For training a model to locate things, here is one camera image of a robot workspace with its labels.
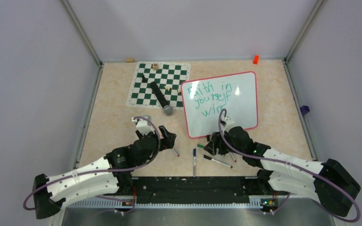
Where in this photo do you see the black microphone grey head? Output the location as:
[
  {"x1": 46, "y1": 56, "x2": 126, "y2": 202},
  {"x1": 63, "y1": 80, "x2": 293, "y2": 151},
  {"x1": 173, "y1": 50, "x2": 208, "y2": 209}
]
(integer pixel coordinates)
[{"x1": 150, "y1": 81, "x2": 173, "y2": 116}]

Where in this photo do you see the wooden cork piece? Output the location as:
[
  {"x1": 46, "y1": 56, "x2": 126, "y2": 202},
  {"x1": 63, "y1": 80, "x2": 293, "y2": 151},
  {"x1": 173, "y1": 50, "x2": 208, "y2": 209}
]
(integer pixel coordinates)
[{"x1": 125, "y1": 58, "x2": 135, "y2": 63}]

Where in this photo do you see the green white chess mat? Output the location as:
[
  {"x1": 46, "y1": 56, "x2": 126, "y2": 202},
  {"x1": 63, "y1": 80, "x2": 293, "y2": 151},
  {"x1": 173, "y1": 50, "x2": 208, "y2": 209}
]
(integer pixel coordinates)
[{"x1": 126, "y1": 61, "x2": 191, "y2": 110}]

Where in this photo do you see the pink framed whiteboard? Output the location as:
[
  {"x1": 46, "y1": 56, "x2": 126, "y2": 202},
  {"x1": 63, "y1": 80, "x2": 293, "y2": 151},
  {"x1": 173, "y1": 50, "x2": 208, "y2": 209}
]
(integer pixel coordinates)
[{"x1": 181, "y1": 71, "x2": 258, "y2": 138}]

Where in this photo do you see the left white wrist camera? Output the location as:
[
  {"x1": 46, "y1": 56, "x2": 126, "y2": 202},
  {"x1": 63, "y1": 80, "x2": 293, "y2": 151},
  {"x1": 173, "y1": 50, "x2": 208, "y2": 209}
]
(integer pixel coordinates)
[{"x1": 132, "y1": 118, "x2": 154, "y2": 135}]

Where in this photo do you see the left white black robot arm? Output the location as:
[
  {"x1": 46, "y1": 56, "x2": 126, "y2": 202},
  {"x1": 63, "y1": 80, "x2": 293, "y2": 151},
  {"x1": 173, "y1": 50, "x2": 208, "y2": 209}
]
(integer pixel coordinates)
[{"x1": 33, "y1": 126, "x2": 177, "y2": 219}]

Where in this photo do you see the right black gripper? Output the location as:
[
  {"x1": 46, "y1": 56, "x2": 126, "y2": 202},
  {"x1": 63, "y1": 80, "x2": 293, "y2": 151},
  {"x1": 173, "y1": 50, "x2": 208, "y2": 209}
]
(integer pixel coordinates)
[{"x1": 205, "y1": 129, "x2": 245, "y2": 155}]

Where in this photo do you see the orange block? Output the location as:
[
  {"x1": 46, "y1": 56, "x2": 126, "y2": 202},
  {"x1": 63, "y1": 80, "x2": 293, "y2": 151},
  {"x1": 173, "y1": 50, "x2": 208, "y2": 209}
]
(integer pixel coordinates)
[{"x1": 253, "y1": 55, "x2": 260, "y2": 65}]

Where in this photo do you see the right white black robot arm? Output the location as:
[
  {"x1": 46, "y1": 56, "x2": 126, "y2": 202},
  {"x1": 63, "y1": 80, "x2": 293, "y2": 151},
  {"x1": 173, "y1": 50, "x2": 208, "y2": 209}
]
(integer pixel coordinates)
[{"x1": 204, "y1": 127, "x2": 361, "y2": 217}]

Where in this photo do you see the purple block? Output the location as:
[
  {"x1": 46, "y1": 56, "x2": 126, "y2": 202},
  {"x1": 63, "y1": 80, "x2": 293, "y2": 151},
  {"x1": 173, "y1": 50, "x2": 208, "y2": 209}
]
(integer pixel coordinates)
[{"x1": 300, "y1": 105, "x2": 310, "y2": 116}]

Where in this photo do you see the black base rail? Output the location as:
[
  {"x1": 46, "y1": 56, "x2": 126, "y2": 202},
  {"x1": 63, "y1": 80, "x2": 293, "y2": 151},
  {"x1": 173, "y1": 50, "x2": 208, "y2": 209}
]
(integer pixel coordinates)
[{"x1": 116, "y1": 177, "x2": 276, "y2": 204}]

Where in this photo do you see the black cap marker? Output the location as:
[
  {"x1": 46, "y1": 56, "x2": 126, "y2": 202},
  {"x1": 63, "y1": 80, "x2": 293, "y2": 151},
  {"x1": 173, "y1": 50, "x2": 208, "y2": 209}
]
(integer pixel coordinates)
[{"x1": 203, "y1": 154, "x2": 233, "y2": 169}]

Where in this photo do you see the black chess piece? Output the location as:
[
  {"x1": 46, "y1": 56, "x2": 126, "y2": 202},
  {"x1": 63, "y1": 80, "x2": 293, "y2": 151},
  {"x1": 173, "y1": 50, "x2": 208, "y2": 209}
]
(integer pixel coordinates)
[{"x1": 142, "y1": 75, "x2": 148, "y2": 82}]

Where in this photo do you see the brown chess piece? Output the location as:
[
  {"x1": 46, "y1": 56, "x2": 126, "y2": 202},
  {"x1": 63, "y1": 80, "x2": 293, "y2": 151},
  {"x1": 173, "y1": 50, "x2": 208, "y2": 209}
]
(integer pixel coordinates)
[{"x1": 152, "y1": 63, "x2": 159, "y2": 70}]

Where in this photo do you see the blue cap marker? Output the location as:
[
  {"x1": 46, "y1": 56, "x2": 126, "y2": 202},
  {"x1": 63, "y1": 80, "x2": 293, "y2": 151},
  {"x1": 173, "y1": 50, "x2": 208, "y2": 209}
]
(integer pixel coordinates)
[{"x1": 193, "y1": 148, "x2": 197, "y2": 177}]

